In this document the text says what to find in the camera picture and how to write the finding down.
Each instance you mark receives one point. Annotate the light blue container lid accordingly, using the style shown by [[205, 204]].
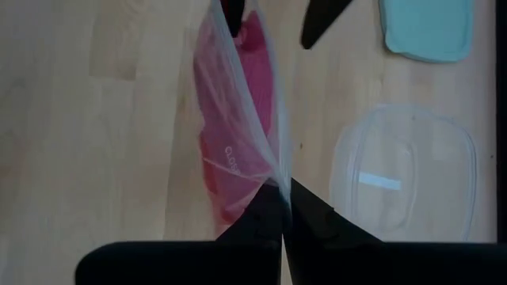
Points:
[[428, 27]]

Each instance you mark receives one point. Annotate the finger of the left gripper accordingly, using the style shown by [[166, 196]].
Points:
[[233, 16], [321, 20]]

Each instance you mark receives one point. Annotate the clear plastic container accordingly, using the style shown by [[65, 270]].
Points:
[[435, 138]]

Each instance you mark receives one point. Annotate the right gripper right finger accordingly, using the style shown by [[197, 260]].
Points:
[[317, 221]]

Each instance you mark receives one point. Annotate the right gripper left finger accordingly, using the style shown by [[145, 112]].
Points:
[[257, 221]]

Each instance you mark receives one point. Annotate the clear zip bag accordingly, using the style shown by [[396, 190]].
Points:
[[222, 118]]

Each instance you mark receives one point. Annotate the pink elastic bandage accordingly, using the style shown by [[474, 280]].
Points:
[[257, 79]]

